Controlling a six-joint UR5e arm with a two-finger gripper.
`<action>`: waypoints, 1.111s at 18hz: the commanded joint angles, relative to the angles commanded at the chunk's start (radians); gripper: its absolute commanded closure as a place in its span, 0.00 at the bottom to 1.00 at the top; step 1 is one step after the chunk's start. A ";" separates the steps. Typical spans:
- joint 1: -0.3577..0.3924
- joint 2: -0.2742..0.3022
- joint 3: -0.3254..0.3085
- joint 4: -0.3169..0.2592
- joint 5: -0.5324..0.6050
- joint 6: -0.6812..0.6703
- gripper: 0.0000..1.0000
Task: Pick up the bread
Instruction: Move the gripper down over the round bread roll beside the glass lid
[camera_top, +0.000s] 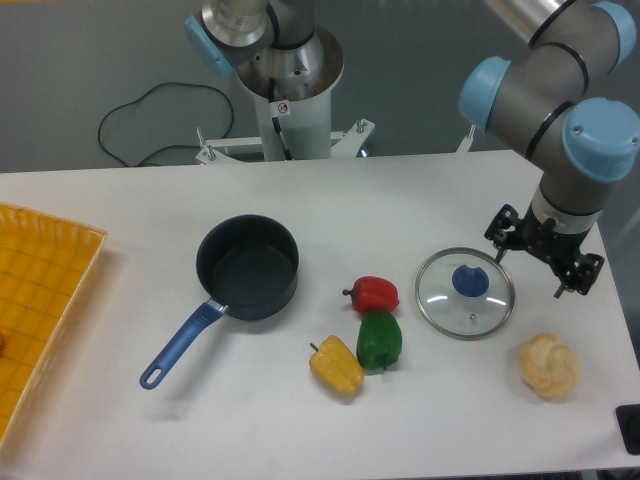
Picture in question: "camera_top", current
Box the black cable on floor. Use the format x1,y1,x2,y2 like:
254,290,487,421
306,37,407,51
97,82,235,168

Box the glass lid blue knob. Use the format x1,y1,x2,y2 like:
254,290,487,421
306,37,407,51
414,247,516,341

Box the dark saucepan blue handle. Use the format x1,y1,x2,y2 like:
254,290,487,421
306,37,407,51
139,214,299,390

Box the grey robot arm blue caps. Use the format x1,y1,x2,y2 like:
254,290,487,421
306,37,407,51
459,1,639,295

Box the yellow bell pepper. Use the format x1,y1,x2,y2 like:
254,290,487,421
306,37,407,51
309,335,364,397

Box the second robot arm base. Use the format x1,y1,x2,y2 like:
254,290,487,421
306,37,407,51
185,0,344,102

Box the yellow woven plastic basket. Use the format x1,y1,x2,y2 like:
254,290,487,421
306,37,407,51
1,203,108,443

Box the green bell pepper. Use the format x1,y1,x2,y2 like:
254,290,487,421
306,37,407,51
356,310,403,370

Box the round knotted bread roll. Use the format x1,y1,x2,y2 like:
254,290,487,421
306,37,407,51
519,332,581,400

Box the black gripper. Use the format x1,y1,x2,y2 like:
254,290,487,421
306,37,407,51
484,203,604,299

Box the red bell pepper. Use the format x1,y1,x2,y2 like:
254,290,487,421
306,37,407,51
342,276,400,315

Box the black object at table edge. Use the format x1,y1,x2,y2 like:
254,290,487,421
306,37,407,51
615,404,640,455

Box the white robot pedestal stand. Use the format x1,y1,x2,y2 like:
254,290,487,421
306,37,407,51
195,88,375,165

